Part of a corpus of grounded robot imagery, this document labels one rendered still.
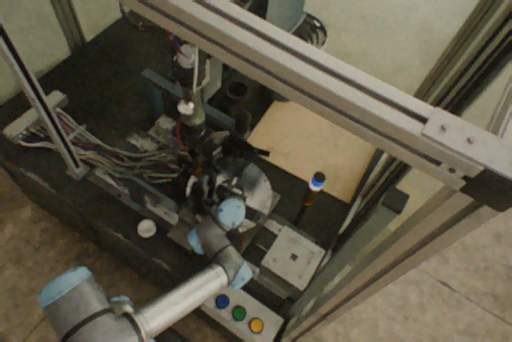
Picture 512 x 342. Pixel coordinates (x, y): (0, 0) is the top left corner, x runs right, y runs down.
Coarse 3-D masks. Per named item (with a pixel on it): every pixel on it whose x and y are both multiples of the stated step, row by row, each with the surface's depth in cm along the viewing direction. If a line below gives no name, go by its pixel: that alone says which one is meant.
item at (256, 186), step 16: (224, 160) 165; (240, 160) 165; (192, 176) 159; (224, 176) 161; (240, 176) 162; (256, 176) 162; (192, 192) 156; (208, 192) 157; (256, 192) 159; (192, 208) 153; (208, 208) 153; (256, 208) 155; (240, 224) 151; (256, 224) 152
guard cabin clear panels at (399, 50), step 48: (0, 0) 170; (48, 0) 189; (96, 0) 213; (336, 0) 196; (384, 0) 183; (432, 0) 173; (48, 48) 203; (336, 48) 216; (384, 48) 200; (432, 48) 187; (0, 96) 194; (480, 96) 72; (432, 192) 63
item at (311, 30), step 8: (312, 16) 191; (304, 24) 192; (312, 24) 190; (320, 24) 189; (296, 32) 194; (304, 32) 192; (312, 32) 190; (320, 32) 188; (304, 40) 192; (312, 40) 190; (320, 40) 186; (320, 48) 183; (264, 88) 207; (272, 96) 206; (280, 96) 205
